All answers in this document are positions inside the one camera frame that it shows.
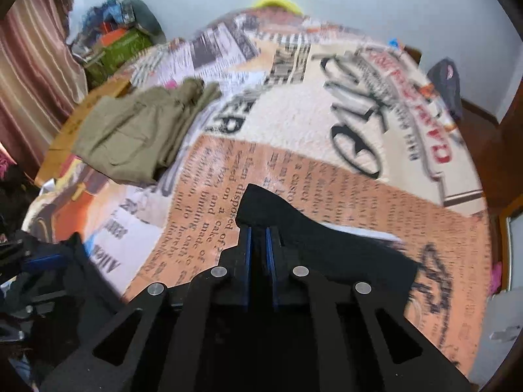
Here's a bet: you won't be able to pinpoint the orange box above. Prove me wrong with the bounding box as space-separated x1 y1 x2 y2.
100 30 127 47

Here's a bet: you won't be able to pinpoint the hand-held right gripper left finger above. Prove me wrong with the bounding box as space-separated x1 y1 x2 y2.
41 224 252 392

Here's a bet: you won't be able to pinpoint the yellow pillow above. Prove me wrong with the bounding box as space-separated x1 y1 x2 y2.
251 0 305 15

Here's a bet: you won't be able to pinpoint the dark cloth pile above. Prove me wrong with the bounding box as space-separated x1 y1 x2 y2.
0 151 43 237

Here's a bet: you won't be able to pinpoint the green bag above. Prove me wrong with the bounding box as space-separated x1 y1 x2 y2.
84 28 155 88

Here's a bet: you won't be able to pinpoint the black pants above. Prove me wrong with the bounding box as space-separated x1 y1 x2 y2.
61 184 419 315

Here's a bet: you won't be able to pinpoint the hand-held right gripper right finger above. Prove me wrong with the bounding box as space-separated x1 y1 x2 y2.
265 226 475 392

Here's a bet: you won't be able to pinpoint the olive green pants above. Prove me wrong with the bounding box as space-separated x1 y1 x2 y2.
73 78 223 184

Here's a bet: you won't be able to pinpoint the striped brown curtain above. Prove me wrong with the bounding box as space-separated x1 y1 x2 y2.
0 0 88 176

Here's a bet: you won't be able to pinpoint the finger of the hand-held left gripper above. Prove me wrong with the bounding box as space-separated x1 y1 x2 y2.
16 253 69 274

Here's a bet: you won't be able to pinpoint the dark grey backpack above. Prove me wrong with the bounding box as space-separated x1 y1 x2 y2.
427 58 464 121

